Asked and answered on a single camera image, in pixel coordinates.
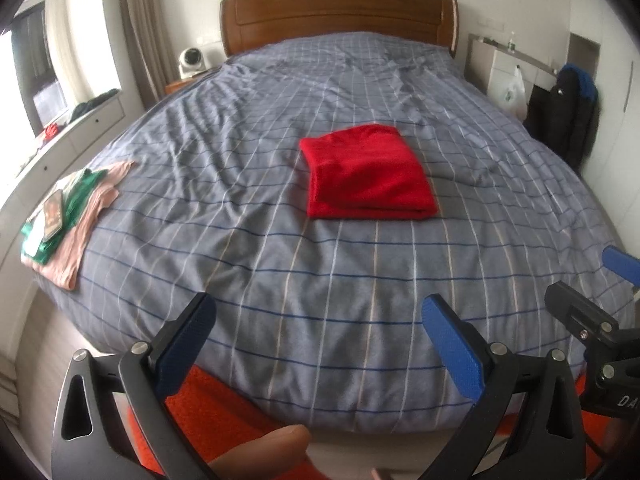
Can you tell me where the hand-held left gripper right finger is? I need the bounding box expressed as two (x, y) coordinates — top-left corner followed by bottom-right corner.
(410, 295), (587, 480)

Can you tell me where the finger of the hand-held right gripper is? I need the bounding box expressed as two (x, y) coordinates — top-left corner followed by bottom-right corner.
(601, 245), (640, 287)
(544, 281), (640, 350)

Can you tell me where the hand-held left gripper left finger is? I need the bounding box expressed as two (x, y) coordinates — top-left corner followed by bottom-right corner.
(51, 291), (221, 480)

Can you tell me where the dark clothes pile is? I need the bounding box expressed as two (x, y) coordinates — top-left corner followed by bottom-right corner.
(67, 88), (121, 123)

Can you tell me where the person's left hand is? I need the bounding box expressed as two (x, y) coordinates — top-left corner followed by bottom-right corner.
(207, 424), (312, 480)

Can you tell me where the orange rug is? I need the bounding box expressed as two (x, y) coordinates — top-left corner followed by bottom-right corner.
(125, 365), (616, 480)

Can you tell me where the bed with grey plaid duvet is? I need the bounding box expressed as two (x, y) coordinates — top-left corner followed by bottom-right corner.
(37, 31), (636, 433)

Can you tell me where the pink shirt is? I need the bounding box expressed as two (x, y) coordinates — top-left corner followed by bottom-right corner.
(22, 161), (137, 291)

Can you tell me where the black and blue jacket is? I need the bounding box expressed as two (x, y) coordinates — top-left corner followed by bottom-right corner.
(522, 63), (600, 171)

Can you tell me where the green garment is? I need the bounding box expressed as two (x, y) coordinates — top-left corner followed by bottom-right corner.
(20, 169), (108, 267)

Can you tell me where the smartphone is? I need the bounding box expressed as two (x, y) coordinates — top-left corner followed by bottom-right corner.
(41, 189), (66, 241)

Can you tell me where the white plastic bag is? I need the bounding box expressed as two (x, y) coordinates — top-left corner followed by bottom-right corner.
(495, 66), (527, 118)

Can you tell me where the white dresser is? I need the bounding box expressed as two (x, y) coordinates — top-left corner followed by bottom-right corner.
(467, 33), (561, 96)

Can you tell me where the white fan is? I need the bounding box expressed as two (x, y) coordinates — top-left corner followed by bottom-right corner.
(177, 46), (210, 80)

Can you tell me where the beige curtain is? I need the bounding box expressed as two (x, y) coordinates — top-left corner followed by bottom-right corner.
(120, 0), (171, 111)

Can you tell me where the window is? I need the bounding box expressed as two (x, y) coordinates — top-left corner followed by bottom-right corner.
(0, 0), (71, 136)

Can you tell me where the wooden headboard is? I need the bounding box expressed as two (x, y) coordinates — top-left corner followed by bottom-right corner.
(220, 0), (460, 61)

